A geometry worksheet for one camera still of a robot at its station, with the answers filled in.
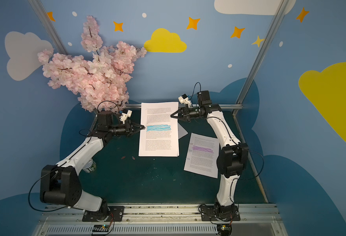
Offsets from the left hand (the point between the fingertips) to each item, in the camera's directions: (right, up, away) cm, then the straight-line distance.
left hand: (144, 125), depth 79 cm
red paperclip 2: (-11, -21, +17) cm, 29 cm away
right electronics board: (+42, -53, -6) cm, 68 cm away
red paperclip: (-18, -21, +16) cm, 32 cm away
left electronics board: (-21, -52, -6) cm, 56 cm away
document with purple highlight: (+36, -20, +19) cm, 45 cm away
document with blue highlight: (+9, -6, -3) cm, 11 cm away
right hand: (+17, +5, -3) cm, 18 cm away
